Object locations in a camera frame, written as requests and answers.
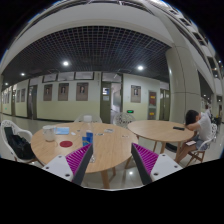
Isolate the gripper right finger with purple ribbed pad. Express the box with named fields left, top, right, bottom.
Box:
left=131, top=143, right=182, bottom=185

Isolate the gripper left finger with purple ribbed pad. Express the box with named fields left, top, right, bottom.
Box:
left=43, top=144, right=93, bottom=185

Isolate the clear water bottle, blue label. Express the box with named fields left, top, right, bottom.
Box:
left=80, top=114, right=96, bottom=164

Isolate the red round coaster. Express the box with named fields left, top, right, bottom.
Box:
left=59, top=141, right=73, bottom=148

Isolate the far round wooden table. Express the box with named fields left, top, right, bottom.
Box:
left=128, top=120, right=194, bottom=154

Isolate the round wooden table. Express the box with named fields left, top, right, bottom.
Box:
left=31, top=122, right=138, bottom=189
left=128, top=120, right=194, bottom=154

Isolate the blue tissue pack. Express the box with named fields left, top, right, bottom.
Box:
left=55, top=127, right=70, bottom=135

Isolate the near round wooden table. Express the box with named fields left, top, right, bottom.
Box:
left=31, top=122, right=138, bottom=189

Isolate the black phone on table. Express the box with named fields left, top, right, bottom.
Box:
left=173, top=126, right=185, bottom=131

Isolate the white chair under person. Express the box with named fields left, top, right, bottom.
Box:
left=188, top=123, right=217, bottom=164

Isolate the white lattice chair right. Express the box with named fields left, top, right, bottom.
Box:
left=113, top=112, right=135, bottom=128

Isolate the black bag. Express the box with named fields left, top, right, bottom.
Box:
left=4, top=127, right=35, bottom=160

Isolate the white chair with black bag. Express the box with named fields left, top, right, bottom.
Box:
left=1, top=120, right=36, bottom=163

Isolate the seated person in white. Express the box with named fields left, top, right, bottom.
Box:
left=175, top=110, right=212, bottom=163

